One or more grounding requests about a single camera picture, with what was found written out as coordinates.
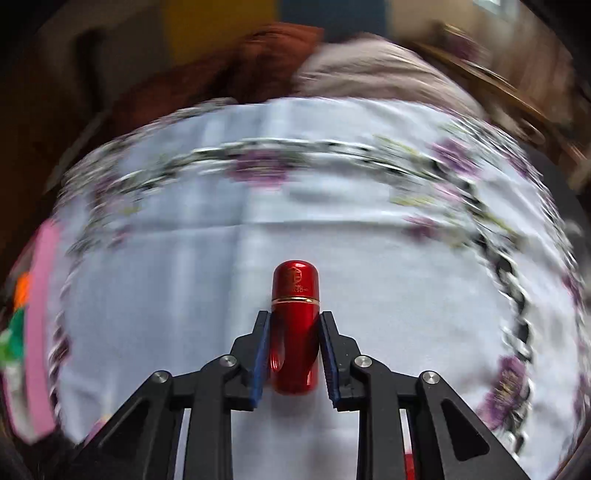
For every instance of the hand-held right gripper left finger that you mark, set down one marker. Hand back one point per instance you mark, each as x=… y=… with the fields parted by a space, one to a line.
x=261 y=355

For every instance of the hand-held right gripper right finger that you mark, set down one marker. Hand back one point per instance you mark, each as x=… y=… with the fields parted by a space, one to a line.
x=328 y=360

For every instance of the red cylindrical case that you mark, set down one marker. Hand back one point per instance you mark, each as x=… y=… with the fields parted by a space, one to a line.
x=295 y=286

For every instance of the pink framed tray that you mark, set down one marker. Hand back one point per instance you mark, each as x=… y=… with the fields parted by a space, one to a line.
x=39 y=346

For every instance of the orange toy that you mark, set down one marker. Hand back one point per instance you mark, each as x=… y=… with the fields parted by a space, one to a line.
x=21 y=290

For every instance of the white floral cloth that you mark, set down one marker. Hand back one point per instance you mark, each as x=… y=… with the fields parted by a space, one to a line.
x=184 y=286

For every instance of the dark grey seat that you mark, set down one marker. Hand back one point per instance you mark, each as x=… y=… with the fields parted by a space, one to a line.
x=549 y=170

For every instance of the pale pink pillow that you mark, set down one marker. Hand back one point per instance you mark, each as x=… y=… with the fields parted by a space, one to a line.
x=378 y=69

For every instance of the rust orange pillow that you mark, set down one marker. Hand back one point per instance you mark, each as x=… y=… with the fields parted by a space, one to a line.
x=258 y=60

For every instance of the wooden nightstand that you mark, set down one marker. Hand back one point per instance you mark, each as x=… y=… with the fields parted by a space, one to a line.
x=498 y=92

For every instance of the wooden wardrobe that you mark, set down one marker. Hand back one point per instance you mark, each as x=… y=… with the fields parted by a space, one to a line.
x=27 y=138

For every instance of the grey yellow blue headboard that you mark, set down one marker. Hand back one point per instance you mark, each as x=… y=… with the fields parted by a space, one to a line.
x=207 y=18

